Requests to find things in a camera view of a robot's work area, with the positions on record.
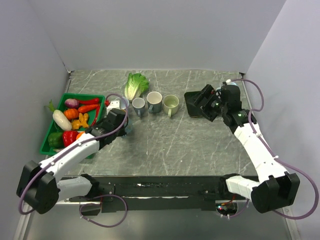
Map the red chili toy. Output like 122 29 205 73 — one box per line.
77 98 100 105

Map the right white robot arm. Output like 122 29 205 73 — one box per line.
191 84 300 213

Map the yellow ginger toy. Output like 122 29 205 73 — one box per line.
71 113 89 130

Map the grey-blue hexagonal mug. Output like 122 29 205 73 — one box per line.
146 91 163 114

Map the white radish toy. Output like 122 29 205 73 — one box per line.
52 109 72 131

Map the blue butterfly mug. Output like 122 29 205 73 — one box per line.
121 118 133 138

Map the green bell pepper toy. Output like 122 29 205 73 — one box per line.
48 132 64 149

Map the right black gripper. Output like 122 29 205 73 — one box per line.
187 84 228 122

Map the green ceramic mug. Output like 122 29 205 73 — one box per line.
162 95 180 118

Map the green lettuce toy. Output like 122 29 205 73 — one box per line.
124 72 149 101

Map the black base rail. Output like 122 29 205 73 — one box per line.
69 176 251 213

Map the red bell pepper toy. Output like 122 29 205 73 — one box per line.
62 130 79 148

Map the black gold-rimmed tray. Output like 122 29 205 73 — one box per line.
184 91 205 118

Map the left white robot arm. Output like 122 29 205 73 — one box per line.
16 108 128 215

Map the grey plastic measuring cup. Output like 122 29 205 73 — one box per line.
116 96 130 110

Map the orange pumpkin toy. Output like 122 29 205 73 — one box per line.
63 108 79 121

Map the green vegetable crate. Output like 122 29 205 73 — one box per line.
40 93 106 156

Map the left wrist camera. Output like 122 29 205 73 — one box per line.
106 100 121 115

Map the orange carrot toy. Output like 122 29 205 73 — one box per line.
77 104 100 114

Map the purple onion toy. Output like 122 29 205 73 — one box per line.
64 98 80 109

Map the pale blue mug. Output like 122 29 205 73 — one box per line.
216 79 237 91

